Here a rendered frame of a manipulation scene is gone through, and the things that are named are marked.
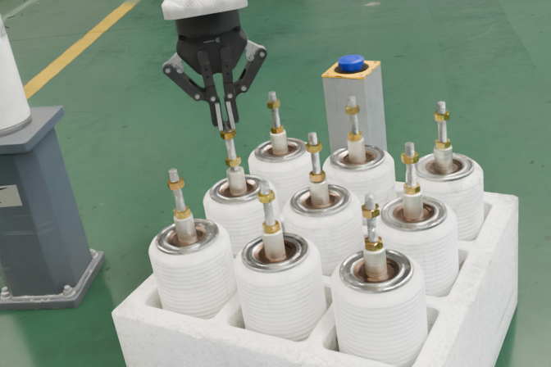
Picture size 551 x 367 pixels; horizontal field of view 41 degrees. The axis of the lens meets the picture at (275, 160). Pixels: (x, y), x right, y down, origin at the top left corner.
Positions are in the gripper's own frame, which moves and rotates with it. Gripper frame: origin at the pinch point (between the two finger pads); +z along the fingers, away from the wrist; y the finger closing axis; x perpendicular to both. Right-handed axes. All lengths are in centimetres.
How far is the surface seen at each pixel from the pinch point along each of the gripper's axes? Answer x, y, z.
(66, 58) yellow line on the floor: -171, 50, 36
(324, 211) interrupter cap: 10.0, -9.5, 10.6
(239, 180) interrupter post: 1.0, -0.4, 9.0
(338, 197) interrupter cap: 7.2, -11.8, 10.6
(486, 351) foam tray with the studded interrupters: 17.1, -26.3, 29.9
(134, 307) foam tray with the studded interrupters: 11.4, 14.6, 17.9
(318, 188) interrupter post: 8.0, -9.4, 8.4
